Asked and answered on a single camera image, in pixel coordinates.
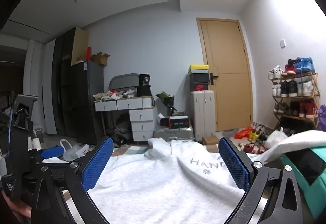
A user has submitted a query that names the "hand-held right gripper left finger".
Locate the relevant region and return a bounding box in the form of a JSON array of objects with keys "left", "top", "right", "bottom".
[{"left": 31, "top": 136, "right": 115, "bottom": 224}]

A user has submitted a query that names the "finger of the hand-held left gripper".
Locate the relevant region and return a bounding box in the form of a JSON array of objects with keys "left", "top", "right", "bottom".
[{"left": 41, "top": 146, "right": 65, "bottom": 160}]

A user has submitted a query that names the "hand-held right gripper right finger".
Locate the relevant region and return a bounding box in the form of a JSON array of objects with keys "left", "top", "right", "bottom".
[{"left": 218, "top": 137, "right": 310, "bottom": 224}]

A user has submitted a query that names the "white sweatshirt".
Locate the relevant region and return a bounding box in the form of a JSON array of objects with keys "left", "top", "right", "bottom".
[{"left": 65, "top": 138, "right": 281, "bottom": 224}]

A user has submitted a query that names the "person's left hand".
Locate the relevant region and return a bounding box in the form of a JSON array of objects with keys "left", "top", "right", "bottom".
[{"left": 0, "top": 190, "right": 32, "bottom": 224}]

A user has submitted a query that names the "white tote bag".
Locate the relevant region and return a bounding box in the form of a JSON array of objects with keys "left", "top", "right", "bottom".
[{"left": 60, "top": 139, "right": 90, "bottom": 161}]

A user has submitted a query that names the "orange plastic bag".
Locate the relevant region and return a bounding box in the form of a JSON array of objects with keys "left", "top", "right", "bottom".
[{"left": 234, "top": 127, "right": 254, "bottom": 139}]

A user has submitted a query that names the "small cardboard box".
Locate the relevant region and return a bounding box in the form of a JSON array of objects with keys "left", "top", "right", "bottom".
[{"left": 202, "top": 135, "right": 220, "bottom": 146}]

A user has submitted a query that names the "checkered tablecloth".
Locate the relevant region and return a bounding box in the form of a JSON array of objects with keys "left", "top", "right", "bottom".
[{"left": 62, "top": 143, "right": 283, "bottom": 204}]

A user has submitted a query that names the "dark bag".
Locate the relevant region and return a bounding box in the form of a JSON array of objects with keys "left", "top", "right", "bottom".
[{"left": 109, "top": 113, "right": 133, "bottom": 147}]

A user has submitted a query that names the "white plastic bag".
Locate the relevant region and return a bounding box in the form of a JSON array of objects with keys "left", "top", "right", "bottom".
[{"left": 265, "top": 127, "right": 289, "bottom": 149}]

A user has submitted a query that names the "white hard suitcase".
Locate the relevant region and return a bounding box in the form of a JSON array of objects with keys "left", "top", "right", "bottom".
[{"left": 190, "top": 90, "right": 217, "bottom": 142}]

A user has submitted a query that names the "white drawer desk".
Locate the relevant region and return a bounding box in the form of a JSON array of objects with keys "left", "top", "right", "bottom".
[{"left": 94, "top": 95, "right": 158, "bottom": 145}]

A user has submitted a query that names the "silver hard suitcase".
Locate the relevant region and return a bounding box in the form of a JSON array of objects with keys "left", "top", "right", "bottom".
[{"left": 153, "top": 126, "right": 195, "bottom": 142}]

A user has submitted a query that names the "black red shoebox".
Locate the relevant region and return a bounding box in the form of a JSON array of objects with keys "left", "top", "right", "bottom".
[{"left": 169, "top": 115, "right": 190, "bottom": 129}]

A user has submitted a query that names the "light grey folded garment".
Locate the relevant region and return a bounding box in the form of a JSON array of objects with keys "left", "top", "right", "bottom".
[{"left": 260, "top": 130, "right": 326, "bottom": 163}]

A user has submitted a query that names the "pile of desk clutter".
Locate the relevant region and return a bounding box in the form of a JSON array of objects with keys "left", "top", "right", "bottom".
[{"left": 93, "top": 88, "right": 139, "bottom": 102}]

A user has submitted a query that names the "black wardrobe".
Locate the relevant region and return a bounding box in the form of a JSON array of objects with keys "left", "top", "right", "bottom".
[{"left": 52, "top": 26, "right": 89, "bottom": 138}]

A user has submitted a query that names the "white curtain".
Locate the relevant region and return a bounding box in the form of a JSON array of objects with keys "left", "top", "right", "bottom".
[{"left": 24, "top": 39, "right": 56, "bottom": 135}]

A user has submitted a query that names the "red logo shoebox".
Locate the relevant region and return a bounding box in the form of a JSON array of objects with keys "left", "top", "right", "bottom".
[{"left": 191, "top": 83, "right": 210, "bottom": 92}]

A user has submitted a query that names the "teal garment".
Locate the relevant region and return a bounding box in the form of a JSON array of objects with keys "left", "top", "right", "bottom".
[{"left": 281, "top": 145, "right": 326, "bottom": 217}]

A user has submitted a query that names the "wooden door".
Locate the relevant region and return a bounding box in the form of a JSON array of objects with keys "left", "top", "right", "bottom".
[{"left": 196, "top": 18, "right": 254, "bottom": 133}]

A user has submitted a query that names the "flower bouquet black wrap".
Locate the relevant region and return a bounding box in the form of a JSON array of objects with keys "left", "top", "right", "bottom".
[{"left": 156, "top": 91, "right": 177, "bottom": 117}]

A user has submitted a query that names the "black printed box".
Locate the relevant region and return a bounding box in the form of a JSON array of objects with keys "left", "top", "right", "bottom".
[{"left": 137, "top": 73, "right": 152, "bottom": 97}]

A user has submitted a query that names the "purple bag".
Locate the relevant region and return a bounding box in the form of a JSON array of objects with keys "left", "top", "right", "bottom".
[{"left": 317, "top": 104, "right": 326, "bottom": 131}]

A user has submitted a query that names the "open cardboard box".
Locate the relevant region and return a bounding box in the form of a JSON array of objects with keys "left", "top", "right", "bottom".
[{"left": 91, "top": 52, "right": 111, "bottom": 66}]

